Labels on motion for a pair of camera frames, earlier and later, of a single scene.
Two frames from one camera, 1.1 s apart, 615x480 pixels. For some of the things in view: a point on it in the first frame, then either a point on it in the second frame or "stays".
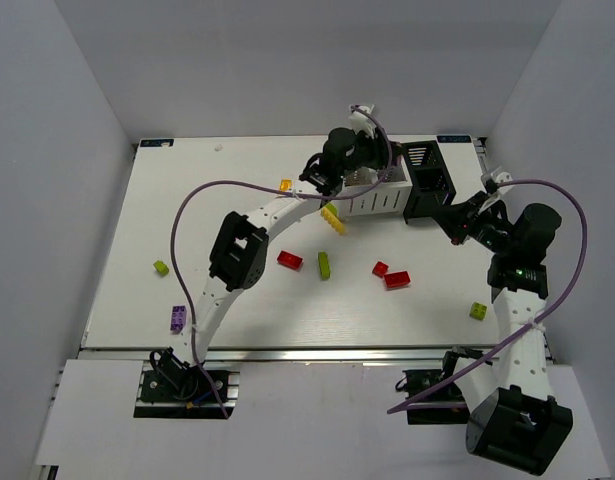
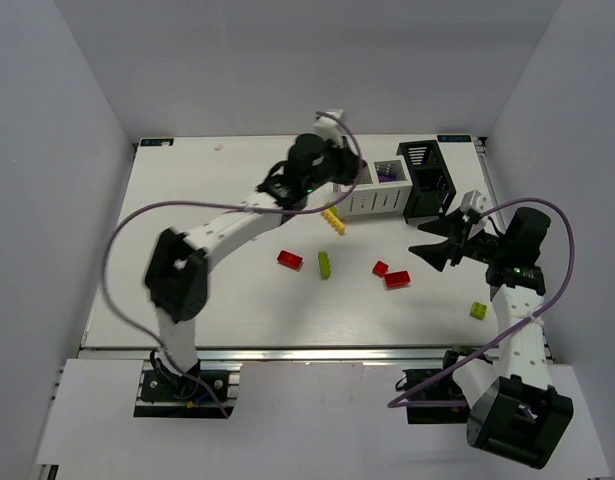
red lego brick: [397, 279] stays
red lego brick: [291, 260] stays
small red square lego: [380, 269] stays
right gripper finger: [453, 219] → [436, 254]
